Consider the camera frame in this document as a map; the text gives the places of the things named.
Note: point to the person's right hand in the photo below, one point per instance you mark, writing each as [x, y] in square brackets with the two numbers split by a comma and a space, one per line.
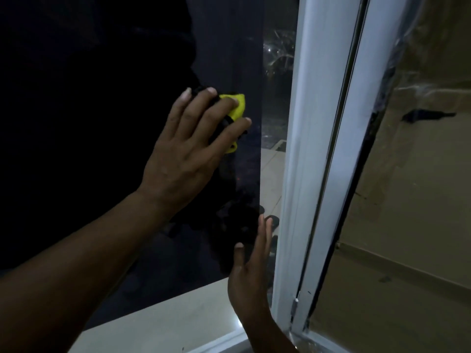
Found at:
[250, 279]

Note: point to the person's left hand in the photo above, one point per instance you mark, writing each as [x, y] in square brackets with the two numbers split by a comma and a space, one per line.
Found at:
[176, 161]

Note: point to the person's left middle finger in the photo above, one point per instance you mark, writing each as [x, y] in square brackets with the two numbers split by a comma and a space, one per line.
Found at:
[219, 113]

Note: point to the person's left little finger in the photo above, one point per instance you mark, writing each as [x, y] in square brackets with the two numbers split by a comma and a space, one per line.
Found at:
[179, 106]

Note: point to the person's right thumb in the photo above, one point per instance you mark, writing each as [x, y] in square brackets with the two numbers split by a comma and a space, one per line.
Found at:
[239, 255]

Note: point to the yellow and black squeegee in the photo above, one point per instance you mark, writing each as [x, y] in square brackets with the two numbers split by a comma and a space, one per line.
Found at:
[237, 106]

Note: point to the person's left forearm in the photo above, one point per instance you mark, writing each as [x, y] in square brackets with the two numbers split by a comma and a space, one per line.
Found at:
[73, 272]

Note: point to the person's right forearm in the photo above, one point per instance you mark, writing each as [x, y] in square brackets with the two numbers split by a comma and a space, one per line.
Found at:
[265, 336]

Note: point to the black sandal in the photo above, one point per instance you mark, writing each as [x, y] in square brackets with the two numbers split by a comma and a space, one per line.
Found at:
[273, 221]

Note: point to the clear window glass pane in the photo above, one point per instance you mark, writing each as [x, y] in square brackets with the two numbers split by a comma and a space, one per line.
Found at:
[278, 106]

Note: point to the metal window hinge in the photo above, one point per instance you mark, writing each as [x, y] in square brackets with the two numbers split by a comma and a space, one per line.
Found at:
[294, 308]

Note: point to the dark window tint film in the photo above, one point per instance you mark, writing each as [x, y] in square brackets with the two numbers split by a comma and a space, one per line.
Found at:
[92, 106]

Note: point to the outdoor plant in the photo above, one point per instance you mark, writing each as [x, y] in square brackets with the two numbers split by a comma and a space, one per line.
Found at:
[279, 47]

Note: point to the white window sill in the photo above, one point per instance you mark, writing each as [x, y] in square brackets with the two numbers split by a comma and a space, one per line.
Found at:
[176, 323]

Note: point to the reflective sash glass pane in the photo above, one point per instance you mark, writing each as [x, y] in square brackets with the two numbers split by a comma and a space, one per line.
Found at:
[412, 216]

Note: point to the black tape scrap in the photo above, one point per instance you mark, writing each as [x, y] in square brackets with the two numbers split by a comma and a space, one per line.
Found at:
[423, 115]

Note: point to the white window sash frame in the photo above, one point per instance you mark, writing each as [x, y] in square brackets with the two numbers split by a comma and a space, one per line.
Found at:
[362, 106]

